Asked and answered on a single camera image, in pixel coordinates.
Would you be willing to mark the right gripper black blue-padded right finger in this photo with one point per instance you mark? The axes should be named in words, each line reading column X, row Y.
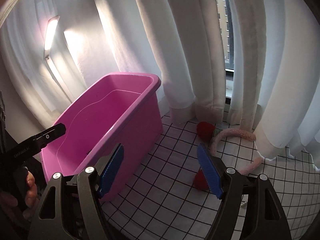
column 264, row 218

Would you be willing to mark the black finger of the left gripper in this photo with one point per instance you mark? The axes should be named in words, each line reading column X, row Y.
column 39, row 141

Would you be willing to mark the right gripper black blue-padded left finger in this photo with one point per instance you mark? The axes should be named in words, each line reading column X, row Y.
column 54, row 216

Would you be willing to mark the pink fuzzy strawberry headband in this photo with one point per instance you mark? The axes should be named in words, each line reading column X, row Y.
column 231, row 144

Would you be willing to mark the person's left hand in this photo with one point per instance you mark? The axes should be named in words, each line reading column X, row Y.
column 8, row 202

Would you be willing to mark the pink plastic tub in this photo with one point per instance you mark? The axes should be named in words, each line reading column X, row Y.
column 120, row 108

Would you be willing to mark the white curtain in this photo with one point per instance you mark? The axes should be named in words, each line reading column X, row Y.
column 54, row 49

